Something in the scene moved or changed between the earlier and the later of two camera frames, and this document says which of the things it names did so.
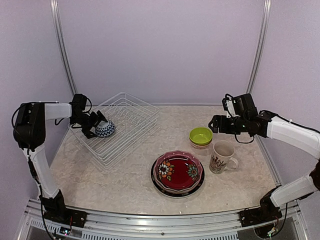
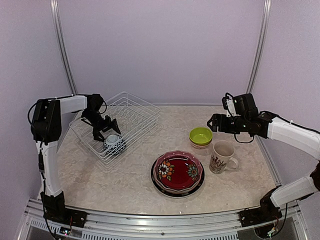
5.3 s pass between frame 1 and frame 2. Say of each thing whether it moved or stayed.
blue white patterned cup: moved
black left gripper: moved
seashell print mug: stayed
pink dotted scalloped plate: stayed
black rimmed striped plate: stayed
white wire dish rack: stayed
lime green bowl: stayed
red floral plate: moved
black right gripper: stayed
